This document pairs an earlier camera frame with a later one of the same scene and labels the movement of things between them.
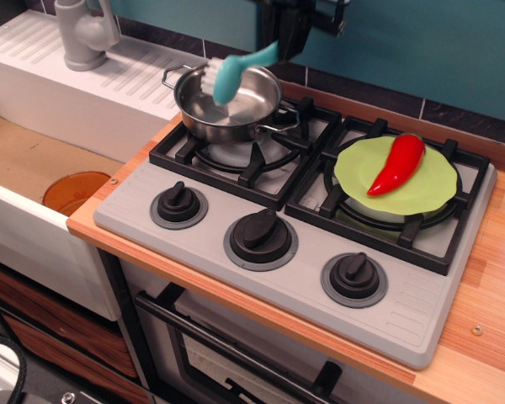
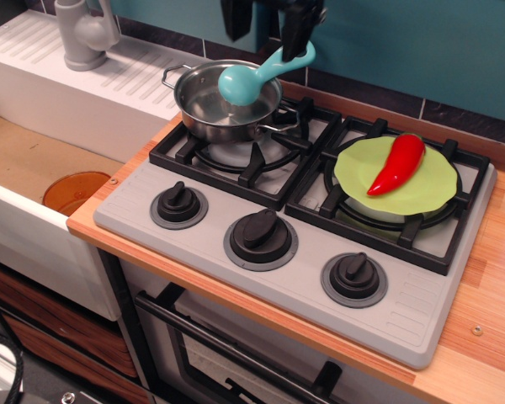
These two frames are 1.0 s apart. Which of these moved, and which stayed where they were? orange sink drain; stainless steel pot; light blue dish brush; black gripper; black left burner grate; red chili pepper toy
Moved: light blue dish brush; black gripper
Stayed: black left burner grate; stainless steel pot; orange sink drain; red chili pepper toy
